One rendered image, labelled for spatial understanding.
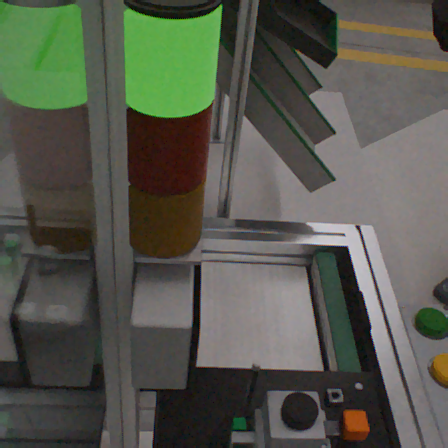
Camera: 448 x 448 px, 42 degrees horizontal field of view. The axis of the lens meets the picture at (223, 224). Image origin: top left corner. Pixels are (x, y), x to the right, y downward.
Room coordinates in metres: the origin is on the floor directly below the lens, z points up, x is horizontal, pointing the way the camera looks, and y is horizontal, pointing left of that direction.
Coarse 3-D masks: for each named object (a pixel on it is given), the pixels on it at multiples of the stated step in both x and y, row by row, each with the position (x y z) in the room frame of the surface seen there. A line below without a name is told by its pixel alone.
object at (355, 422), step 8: (344, 416) 0.27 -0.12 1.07; (352, 416) 0.27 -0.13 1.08; (360, 416) 0.27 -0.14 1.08; (328, 424) 0.27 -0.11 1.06; (336, 424) 0.27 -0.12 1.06; (344, 424) 0.26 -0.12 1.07; (352, 424) 0.26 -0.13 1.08; (360, 424) 0.26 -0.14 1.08; (328, 432) 0.26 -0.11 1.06; (336, 432) 0.26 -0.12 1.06; (344, 432) 0.26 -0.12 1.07; (352, 432) 0.26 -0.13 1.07; (360, 432) 0.26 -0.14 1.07; (336, 440) 0.27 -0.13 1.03; (344, 440) 0.26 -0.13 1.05; (352, 440) 0.26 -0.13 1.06
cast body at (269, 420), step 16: (272, 400) 0.27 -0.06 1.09; (288, 400) 0.26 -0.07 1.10; (304, 400) 0.27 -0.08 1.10; (256, 416) 0.27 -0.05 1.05; (272, 416) 0.25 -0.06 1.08; (288, 416) 0.25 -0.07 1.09; (304, 416) 0.25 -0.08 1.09; (320, 416) 0.26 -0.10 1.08; (240, 432) 0.26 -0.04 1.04; (256, 432) 0.26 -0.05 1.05; (272, 432) 0.24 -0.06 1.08; (288, 432) 0.24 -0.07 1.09; (304, 432) 0.24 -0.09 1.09; (320, 432) 0.24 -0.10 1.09
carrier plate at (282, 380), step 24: (216, 384) 0.35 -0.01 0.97; (240, 384) 0.35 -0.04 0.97; (264, 384) 0.36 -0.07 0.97; (288, 384) 0.36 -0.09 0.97; (312, 384) 0.37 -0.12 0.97; (336, 384) 0.37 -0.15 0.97; (360, 384) 0.37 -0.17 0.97; (168, 408) 0.32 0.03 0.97; (192, 408) 0.32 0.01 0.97; (216, 408) 0.32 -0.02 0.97; (336, 408) 0.34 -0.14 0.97; (360, 408) 0.34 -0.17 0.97; (168, 432) 0.29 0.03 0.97; (192, 432) 0.29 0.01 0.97; (384, 432) 0.32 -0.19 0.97
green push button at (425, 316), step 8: (424, 312) 0.49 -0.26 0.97; (432, 312) 0.49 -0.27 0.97; (440, 312) 0.49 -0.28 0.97; (416, 320) 0.48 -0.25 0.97; (424, 320) 0.48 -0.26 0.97; (432, 320) 0.48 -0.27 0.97; (440, 320) 0.48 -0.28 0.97; (424, 328) 0.47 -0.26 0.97; (432, 328) 0.47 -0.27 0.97; (440, 328) 0.47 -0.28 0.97
